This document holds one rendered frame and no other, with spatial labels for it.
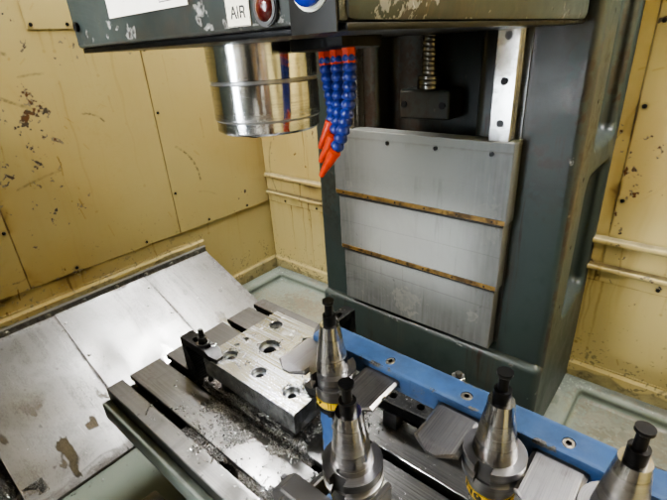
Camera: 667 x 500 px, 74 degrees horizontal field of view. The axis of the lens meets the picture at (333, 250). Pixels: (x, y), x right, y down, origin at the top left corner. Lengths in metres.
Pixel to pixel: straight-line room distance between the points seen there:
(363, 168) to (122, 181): 0.91
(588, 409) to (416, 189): 0.88
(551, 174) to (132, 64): 1.34
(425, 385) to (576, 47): 0.67
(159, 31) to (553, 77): 0.71
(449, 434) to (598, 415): 1.07
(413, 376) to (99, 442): 1.06
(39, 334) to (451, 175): 1.34
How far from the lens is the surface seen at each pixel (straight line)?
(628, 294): 1.46
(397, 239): 1.17
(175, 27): 0.50
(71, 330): 1.69
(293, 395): 0.94
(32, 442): 1.51
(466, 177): 1.01
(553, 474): 0.53
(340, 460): 0.47
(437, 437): 0.54
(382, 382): 0.59
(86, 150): 1.66
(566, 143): 0.98
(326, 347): 0.57
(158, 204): 1.79
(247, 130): 0.65
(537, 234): 1.05
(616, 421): 1.59
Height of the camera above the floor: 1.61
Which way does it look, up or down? 25 degrees down
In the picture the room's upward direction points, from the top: 4 degrees counter-clockwise
